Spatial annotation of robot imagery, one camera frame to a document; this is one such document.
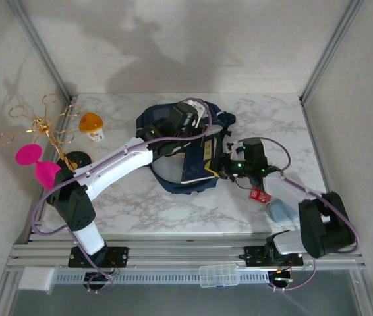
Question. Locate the navy blue book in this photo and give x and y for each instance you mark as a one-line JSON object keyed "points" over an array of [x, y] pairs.
{"points": [[194, 164]]}

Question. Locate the navy blue student backpack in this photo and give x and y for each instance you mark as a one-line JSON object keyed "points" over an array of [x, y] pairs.
{"points": [[143, 120]]}

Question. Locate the red card packet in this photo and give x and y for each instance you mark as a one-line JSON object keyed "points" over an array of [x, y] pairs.
{"points": [[259, 195]]}

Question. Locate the light blue case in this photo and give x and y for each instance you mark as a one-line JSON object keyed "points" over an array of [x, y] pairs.
{"points": [[280, 212]]}

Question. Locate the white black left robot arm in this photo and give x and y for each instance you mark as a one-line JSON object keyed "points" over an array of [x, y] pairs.
{"points": [[120, 161]]}

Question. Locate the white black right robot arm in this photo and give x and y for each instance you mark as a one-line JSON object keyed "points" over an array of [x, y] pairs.
{"points": [[321, 227]]}

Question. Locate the orange lid yogurt cup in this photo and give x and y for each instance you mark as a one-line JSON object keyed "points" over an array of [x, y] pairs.
{"points": [[91, 126]]}

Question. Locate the clear plastic organizer box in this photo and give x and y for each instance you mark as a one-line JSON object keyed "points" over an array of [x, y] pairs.
{"points": [[219, 276]]}

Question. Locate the pink plastic goblet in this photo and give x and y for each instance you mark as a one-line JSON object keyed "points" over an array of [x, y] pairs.
{"points": [[46, 172]]}

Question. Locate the white foam block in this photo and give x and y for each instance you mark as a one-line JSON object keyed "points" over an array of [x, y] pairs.
{"points": [[36, 279]]}

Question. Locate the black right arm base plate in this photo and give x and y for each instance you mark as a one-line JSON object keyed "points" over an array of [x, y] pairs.
{"points": [[255, 255]]}

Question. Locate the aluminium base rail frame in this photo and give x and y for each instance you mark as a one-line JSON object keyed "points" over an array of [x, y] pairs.
{"points": [[180, 250]]}

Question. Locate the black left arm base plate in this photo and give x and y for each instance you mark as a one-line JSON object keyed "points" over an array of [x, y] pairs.
{"points": [[117, 255]]}

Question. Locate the aluminium frame post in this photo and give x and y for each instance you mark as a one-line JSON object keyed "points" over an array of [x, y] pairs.
{"points": [[331, 49], [38, 46]]}

